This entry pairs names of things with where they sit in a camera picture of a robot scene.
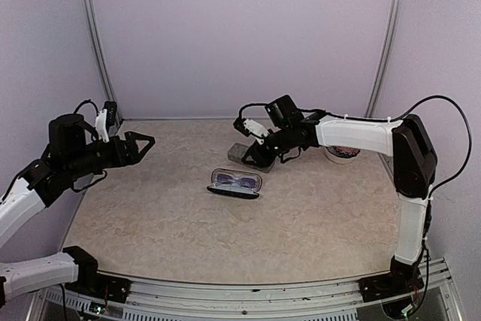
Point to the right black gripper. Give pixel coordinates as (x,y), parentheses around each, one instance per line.
(262,158)

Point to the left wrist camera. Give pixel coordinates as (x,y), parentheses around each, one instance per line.
(105,119)

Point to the aluminium front rail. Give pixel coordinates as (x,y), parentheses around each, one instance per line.
(337,299)

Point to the aluminium corner post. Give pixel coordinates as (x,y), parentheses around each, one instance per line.
(385,54)
(98,53)

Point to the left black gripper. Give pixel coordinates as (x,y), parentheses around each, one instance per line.
(129,155)

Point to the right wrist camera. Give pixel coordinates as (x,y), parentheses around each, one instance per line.
(263,120)

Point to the left aluminium corner post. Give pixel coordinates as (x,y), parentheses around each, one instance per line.
(98,53)

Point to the red patterned bowl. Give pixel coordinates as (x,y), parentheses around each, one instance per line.
(341,155)

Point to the grey glasses case green lining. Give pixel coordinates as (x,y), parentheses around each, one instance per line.
(255,156)

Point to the right aluminium corner post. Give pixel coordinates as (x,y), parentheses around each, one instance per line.
(385,54)

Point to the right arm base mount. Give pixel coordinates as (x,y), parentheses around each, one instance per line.
(387,285)

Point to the clear frame glasses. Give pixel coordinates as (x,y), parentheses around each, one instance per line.
(242,181)

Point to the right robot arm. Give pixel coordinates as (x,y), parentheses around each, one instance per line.
(406,141)

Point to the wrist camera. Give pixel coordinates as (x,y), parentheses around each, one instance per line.
(105,119)
(263,120)

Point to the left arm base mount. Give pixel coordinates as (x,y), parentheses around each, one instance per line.
(97,279)

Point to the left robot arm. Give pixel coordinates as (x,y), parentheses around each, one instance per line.
(75,150)

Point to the black oval glasses case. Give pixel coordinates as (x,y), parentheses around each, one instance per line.
(234,191)

